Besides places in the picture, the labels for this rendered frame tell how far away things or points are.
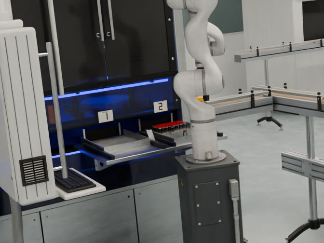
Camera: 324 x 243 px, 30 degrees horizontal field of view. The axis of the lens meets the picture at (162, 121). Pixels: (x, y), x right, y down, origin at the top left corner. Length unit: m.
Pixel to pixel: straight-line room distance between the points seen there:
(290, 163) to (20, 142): 2.05
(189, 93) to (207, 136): 0.22
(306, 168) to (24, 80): 2.04
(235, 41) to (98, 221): 6.20
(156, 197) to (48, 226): 0.66
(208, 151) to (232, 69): 6.51
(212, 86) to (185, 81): 0.12
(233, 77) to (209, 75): 6.56
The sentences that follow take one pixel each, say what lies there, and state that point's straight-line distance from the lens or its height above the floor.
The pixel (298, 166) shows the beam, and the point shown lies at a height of 0.48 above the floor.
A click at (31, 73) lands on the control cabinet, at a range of 2.59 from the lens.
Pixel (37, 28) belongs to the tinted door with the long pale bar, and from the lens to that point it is 3.18.
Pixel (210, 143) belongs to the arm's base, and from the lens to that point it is 2.79.
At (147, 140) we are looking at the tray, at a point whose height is 0.90.
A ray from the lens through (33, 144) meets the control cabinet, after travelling 2.63.
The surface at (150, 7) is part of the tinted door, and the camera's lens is 3.41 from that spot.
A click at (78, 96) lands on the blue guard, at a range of 3.25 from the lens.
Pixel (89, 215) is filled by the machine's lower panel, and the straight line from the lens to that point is 3.40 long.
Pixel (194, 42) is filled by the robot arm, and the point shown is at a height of 1.41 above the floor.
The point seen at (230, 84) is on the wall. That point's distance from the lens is 9.27.
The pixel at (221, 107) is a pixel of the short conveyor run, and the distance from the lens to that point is 3.80.
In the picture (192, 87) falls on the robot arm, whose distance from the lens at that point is 2.74.
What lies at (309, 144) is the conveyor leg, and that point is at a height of 0.64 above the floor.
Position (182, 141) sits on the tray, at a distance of 3.12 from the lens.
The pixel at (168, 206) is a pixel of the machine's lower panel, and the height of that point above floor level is 0.42.
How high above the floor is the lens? 1.60
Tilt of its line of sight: 11 degrees down
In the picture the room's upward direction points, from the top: 5 degrees counter-clockwise
